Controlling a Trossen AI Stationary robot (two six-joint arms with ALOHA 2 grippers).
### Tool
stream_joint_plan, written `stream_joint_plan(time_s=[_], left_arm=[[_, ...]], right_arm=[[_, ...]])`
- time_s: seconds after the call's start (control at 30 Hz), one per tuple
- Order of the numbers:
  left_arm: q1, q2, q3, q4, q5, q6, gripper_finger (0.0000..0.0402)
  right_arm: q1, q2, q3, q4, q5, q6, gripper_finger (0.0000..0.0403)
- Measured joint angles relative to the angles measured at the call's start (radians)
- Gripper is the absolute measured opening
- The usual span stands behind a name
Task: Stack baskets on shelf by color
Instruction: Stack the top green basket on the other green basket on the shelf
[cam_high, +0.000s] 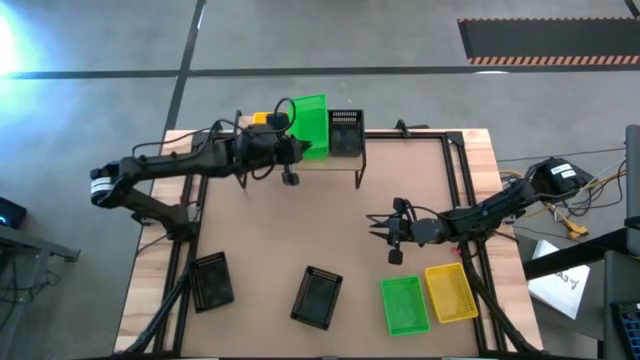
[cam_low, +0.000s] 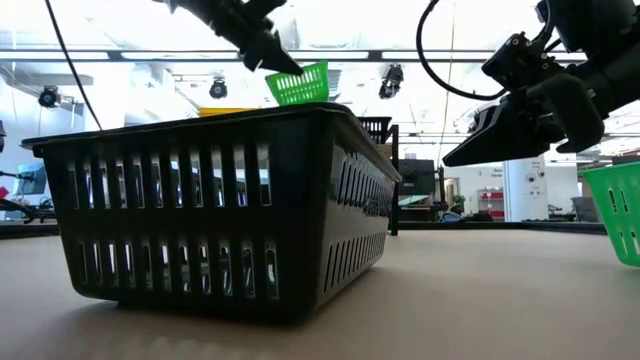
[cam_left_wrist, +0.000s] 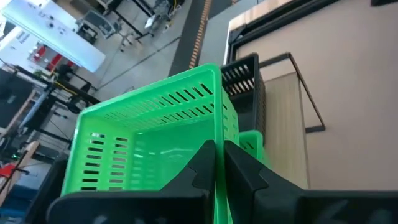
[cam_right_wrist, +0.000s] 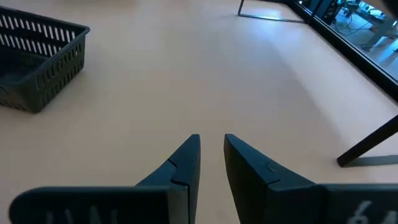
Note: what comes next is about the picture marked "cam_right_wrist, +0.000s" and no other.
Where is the black aluminium table frame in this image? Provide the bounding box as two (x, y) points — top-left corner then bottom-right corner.
(287, 0), (398, 102)

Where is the black slotted plastic basket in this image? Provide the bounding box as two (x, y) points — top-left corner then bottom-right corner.
(0, 6), (91, 114)

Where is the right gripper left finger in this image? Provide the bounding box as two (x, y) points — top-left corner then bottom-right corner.
(8, 133), (201, 224)

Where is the grey background desk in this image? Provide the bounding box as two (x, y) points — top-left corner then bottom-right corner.
(340, 0), (398, 52)

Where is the tan work surface board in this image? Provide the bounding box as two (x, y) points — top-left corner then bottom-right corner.
(0, 0), (398, 224)

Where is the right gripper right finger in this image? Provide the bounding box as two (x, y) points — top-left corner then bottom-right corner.
(223, 133), (398, 224)

